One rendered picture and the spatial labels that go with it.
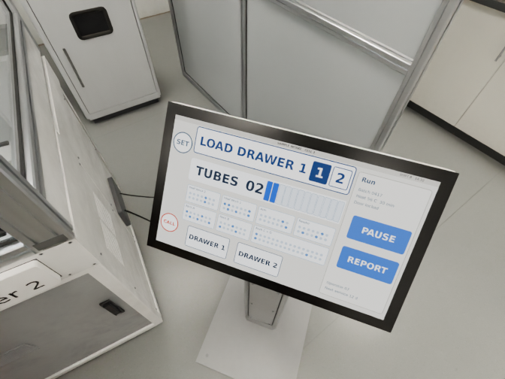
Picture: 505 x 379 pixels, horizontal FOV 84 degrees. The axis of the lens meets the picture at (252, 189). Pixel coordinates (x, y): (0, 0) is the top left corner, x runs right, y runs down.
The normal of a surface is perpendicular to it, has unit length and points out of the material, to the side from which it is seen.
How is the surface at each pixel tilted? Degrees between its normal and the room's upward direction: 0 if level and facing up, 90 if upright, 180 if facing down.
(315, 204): 50
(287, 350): 5
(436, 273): 0
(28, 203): 90
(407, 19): 90
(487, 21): 90
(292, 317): 5
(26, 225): 90
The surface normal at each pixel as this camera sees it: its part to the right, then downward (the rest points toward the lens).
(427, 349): 0.02, -0.59
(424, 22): -0.81, 0.46
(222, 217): -0.25, 0.19
